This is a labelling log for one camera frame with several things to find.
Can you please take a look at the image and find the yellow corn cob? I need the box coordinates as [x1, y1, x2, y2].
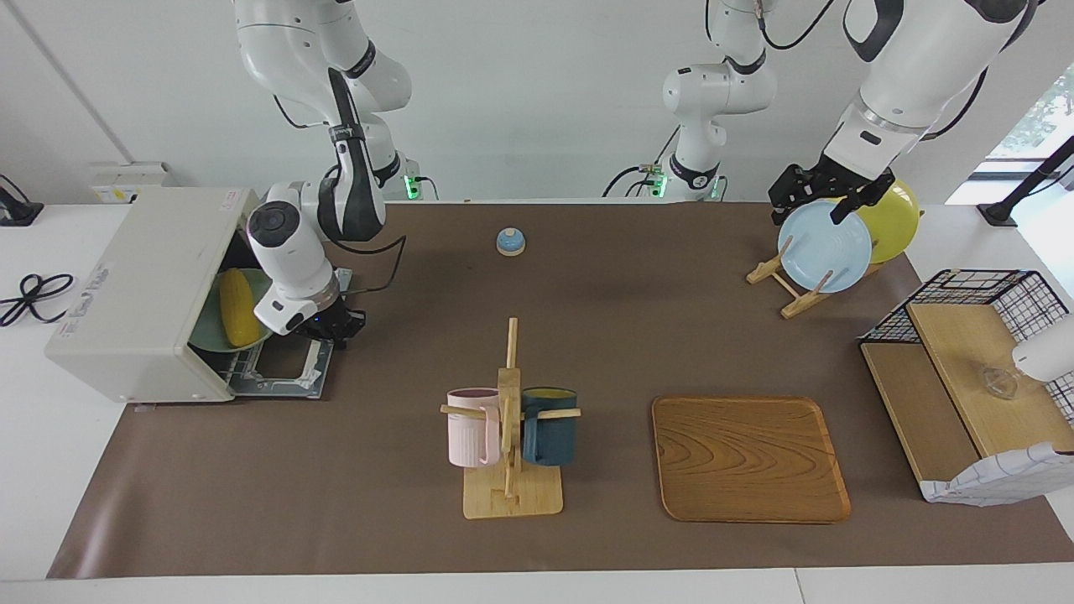
[218, 268, 263, 348]

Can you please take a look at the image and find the pale green plate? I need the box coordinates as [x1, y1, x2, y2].
[188, 268, 278, 351]

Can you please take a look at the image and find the beige toaster oven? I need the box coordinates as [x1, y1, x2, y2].
[44, 186, 336, 405]

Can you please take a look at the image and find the yellow plate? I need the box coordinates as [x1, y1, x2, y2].
[856, 178, 921, 265]

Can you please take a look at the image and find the light blue plate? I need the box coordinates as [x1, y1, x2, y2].
[777, 199, 873, 294]

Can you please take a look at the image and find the wooden plate rack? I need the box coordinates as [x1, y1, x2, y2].
[746, 243, 890, 320]

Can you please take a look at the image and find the brown table mat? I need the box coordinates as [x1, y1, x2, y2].
[46, 200, 1074, 580]

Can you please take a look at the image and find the pink mug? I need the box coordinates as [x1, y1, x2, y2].
[446, 388, 503, 468]

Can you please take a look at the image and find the small clear glass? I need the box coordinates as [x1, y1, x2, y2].
[978, 362, 1020, 400]

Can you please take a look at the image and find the dark blue mug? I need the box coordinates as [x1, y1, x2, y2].
[521, 386, 579, 467]

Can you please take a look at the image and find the wooden mug tree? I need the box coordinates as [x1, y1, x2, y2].
[441, 317, 582, 520]

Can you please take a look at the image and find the white rounded device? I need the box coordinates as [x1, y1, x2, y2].
[1011, 312, 1074, 384]

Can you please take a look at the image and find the wooden serving tray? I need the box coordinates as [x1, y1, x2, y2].
[651, 395, 852, 524]

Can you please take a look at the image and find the white checkered cloth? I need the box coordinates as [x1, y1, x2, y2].
[919, 442, 1074, 507]

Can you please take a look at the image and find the black clamp base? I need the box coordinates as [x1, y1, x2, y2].
[0, 174, 44, 227]

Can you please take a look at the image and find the black camera stand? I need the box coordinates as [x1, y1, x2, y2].
[978, 134, 1074, 227]

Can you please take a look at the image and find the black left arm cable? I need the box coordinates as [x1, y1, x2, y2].
[705, 0, 991, 139]

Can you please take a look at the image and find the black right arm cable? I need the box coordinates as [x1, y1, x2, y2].
[275, 69, 409, 296]

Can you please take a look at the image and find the black arm base cable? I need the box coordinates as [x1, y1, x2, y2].
[602, 126, 682, 199]

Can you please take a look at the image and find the wire shelf with wooden boards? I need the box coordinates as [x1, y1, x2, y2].
[858, 268, 1074, 504]

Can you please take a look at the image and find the white wall socket box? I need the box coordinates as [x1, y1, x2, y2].
[90, 162, 179, 205]

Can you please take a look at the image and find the coiled black cable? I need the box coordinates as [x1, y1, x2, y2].
[0, 273, 76, 328]

